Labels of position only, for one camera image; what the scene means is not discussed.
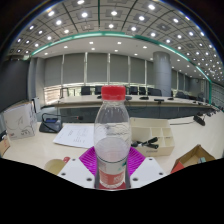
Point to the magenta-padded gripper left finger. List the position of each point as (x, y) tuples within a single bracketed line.
[(76, 170)]

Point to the grey round column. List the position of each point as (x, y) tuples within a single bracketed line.
[(162, 73)]

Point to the black office chairs group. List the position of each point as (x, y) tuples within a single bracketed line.
[(86, 90)]

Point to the long curved conference desk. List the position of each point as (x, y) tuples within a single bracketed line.
[(80, 100)]

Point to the black desk microphones group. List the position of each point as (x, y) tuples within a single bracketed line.
[(144, 98)]

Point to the black desk microphone base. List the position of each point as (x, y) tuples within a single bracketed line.
[(199, 120)]

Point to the cardboard box with red label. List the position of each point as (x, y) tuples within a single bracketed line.
[(191, 156)]

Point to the clear red-capped water bottle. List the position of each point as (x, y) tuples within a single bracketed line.
[(112, 133)]

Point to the beige compartment organizer tray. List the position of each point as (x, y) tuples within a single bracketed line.
[(156, 131)]

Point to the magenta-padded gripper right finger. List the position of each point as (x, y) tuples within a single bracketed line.
[(147, 170)]

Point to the white printed paper sheet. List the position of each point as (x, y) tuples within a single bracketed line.
[(75, 135)]

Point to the black conference microphone console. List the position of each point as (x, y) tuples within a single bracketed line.
[(50, 126)]

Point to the ceiling lights group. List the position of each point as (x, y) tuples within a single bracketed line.
[(84, 14)]

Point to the black marker pen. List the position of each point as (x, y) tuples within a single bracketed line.
[(148, 143)]

